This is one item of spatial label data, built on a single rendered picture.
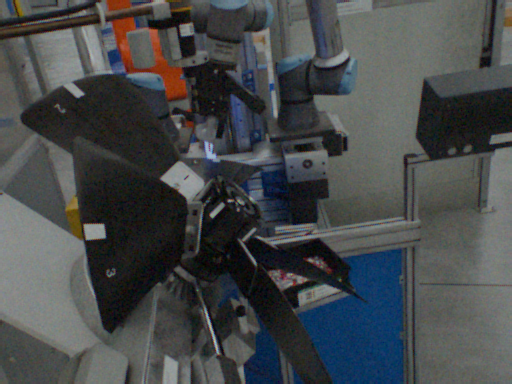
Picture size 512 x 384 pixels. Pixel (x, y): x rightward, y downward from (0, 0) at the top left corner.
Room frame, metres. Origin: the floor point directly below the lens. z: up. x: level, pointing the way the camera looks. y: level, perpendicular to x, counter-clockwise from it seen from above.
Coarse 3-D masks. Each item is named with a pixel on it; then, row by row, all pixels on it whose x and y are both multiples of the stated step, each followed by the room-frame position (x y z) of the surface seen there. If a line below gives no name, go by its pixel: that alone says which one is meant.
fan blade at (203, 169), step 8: (184, 160) 1.12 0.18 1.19; (200, 160) 1.12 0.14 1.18; (208, 160) 1.13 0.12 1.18; (224, 160) 1.14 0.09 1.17; (192, 168) 1.07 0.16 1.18; (200, 168) 1.07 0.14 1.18; (208, 168) 1.06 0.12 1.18; (216, 168) 1.05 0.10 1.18; (224, 168) 1.05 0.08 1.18; (232, 168) 1.06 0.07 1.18; (240, 168) 1.06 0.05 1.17; (248, 168) 1.08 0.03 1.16; (256, 168) 1.10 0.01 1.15; (200, 176) 1.01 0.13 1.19; (208, 176) 1.00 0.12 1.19; (224, 176) 0.99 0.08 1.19; (232, 176) 0.99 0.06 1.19; (240, 176) 0.99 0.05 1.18; (248, 176) 1.00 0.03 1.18; (240, 184) 0.94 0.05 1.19
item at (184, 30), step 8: (176, 16) 0.87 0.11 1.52; (184, 16) 0.88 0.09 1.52; (184, 24) 0.87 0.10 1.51; (192, 24) 0.89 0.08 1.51; (184, 32) 0.87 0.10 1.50; (192, 32) 0.88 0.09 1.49; (184, 40) 0.87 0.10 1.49; (192, 40) 0.88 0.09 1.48; (184, 48) 0.87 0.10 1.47; (192, 48) 0.88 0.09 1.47; (184, 56) 0.88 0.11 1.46; (184, 72) 0.88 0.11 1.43; (192, 72) 0.88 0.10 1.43
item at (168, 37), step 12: (156, 12) 0.85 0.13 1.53; (168, 12) 0.86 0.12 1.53; (156, 24) 0.85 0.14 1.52; (168, 24) 0.85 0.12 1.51; (168, 36) 0.86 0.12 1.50; (168, 48) 0.86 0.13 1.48; (168, 60) 0.87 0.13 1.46; (180, 60) 0.86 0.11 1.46; (192, 60) 0.86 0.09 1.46; (204, 60) 0.87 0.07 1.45
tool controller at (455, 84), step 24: (456, 72) 1.32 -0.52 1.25; (480, 72) 1.31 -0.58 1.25; (504, 72) 1.30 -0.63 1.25; (432, 96) 1.26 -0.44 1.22; (456, 96) 1.22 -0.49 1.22; (480, 96) 1.23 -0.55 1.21; (504, 96) 1.23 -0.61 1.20; (432, 120) 1.26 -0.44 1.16; (456, 120) 1.24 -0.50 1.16; (480, 120) 1.24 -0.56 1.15; (504, 120) 1.25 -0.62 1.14; (432, 144) 1.26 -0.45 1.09; (456, 144) 1.26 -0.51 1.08; (480, 144) 1.26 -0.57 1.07; (504, 144) 1.27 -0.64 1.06
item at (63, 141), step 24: (48, 96) 0.87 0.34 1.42; (72, 96) 0.89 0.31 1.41; (96, 96) 0.91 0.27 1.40; (120, 96) 0.93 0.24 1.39; (24, 120) 0.82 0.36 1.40; (48, 120) 0.83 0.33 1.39; (72, 120) 0.85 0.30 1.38; (96, 120) 0.87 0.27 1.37; (120, 120) 0.88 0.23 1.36; (144, 120) 0.90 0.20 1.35; (96, 144) 0.83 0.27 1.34; (120, 144) 0.84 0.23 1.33; (144, 144) 0.86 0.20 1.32; (168, 144) 0.87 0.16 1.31; (144, 168) 0.82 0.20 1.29; (168, 168) 0.83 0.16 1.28
